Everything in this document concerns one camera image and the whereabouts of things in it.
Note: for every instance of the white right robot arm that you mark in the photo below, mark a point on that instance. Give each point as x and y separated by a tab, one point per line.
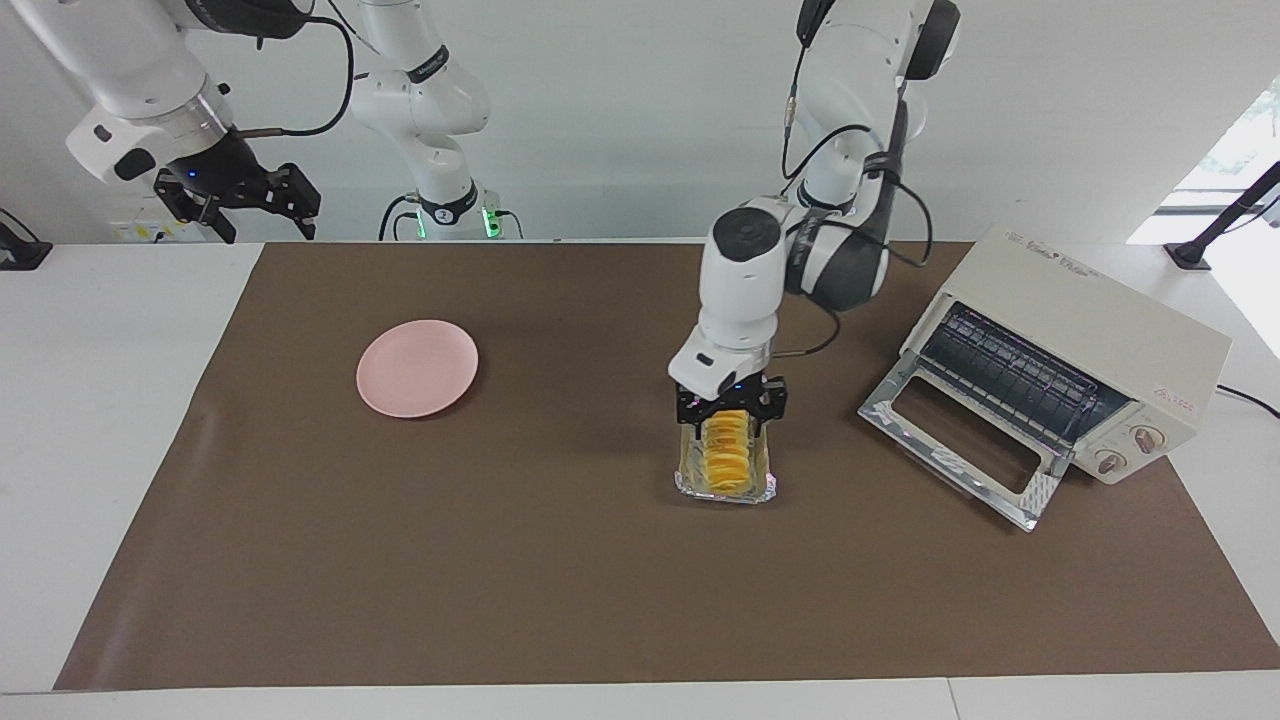
130	60

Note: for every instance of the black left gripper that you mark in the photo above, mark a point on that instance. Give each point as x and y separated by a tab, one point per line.
735	397

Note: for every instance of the glass oven door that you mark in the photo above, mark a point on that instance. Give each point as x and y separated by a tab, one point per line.
960	470

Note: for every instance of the pink round plate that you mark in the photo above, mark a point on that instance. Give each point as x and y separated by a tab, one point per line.
417	368

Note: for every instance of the cream toaster oven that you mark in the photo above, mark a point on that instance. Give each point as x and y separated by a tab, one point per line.
1090	310

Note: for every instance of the cream oven knob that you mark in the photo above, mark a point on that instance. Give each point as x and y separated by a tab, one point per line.
1148	439
1111	462

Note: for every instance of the brown table mat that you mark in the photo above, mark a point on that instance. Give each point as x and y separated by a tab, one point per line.
560	580

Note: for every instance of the white wall socket box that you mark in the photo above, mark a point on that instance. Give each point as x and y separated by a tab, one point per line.
135	232

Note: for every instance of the black table clamp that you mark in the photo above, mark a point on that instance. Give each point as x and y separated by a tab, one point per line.
20	252

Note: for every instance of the bright window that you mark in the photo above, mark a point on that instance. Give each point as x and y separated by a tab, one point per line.
1230	150

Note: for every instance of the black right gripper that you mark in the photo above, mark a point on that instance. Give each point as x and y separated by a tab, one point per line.
225	170

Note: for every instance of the sliced golden bread loaf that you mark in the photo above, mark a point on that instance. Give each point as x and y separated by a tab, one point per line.
725	455

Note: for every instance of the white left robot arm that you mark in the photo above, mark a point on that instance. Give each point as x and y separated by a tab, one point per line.
740	290

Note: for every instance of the aluminium foil tray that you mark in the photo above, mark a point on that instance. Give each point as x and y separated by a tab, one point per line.
745	490

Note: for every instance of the black camera stand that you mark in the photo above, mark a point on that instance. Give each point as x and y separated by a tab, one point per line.
1225	222

